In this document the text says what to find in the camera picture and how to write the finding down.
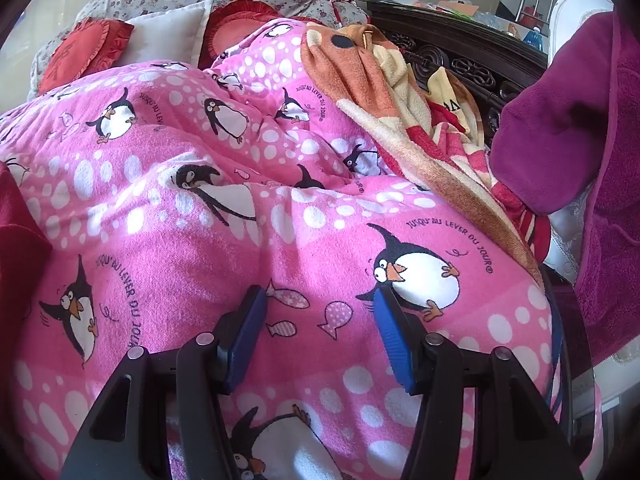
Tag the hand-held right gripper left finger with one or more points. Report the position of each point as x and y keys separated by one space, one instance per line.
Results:
x=246 y=335

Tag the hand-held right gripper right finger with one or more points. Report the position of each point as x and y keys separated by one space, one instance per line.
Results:
x=395 y=345

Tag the dark red fleece garment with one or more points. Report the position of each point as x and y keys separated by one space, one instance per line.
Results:
x=20 y=260

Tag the pink penguin blanket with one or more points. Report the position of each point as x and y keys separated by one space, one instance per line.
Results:
x=300 y=240

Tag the yellow printed cloth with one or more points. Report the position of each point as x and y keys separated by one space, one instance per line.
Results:
x=450 y=95

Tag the magenta fleece blanket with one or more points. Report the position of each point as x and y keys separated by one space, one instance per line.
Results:
x=560 y=120

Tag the dark carved wooden headboard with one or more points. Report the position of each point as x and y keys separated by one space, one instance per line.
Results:
x=450 y=52

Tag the white pillow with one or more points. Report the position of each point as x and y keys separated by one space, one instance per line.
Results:
x=170 y=30

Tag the red ruffled heart cushion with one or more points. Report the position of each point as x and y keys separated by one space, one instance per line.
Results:
x=235 y=20
x=80 y=50

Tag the blue bottle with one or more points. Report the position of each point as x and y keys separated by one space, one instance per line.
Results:
x=532 y=37

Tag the orange cardboard piece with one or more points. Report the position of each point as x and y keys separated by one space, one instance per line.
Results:
x=460 y=10

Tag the red pot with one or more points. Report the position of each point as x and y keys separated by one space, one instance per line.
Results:
x=531 y=14

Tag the white chair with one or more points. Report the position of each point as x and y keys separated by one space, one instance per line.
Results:
x=580 y=5

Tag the black curved frame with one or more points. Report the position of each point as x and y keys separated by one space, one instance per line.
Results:
x=575 y=320

